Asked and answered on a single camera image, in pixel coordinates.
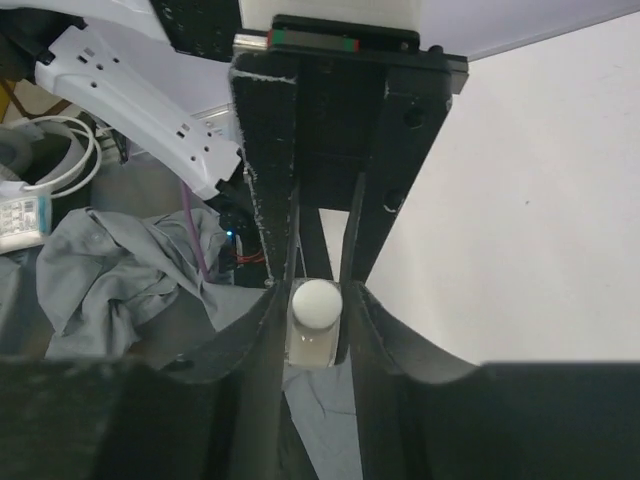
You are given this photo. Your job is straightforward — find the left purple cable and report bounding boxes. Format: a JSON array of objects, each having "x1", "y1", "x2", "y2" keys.
[{"x1": 178, "y1": 179, "x2": 214, "y2": 281}]

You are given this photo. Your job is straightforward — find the grey shirt sleeve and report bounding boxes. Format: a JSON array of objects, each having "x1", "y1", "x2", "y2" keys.
[{"x1": 36, "y1": 208, "x2": 362, "y2": 479}]

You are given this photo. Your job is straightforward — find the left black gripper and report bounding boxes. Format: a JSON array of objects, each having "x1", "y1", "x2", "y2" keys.
[{"x1": 229, "y1": 15, "x2": 468, "y2": 283}]

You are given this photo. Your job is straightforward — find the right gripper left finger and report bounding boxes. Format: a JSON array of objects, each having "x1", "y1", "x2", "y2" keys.
[{"x1": 1, "y1": 282, "x2": 316, "y2": 479}]

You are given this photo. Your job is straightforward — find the white power adapter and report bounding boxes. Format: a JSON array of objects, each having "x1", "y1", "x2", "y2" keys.
[{"x1": 1, "y1": 195, "x2": 52, "y2": 254}]

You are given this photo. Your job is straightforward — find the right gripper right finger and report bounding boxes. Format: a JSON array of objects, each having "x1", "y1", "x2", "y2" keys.
[{"x1": 344, "y1": 282, "x2": 639, "y2": 479}]

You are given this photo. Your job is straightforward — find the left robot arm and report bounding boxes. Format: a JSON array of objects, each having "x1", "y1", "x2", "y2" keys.
[{"x1": 1, "y1": 1, "x2": 469, "y2": 283}]

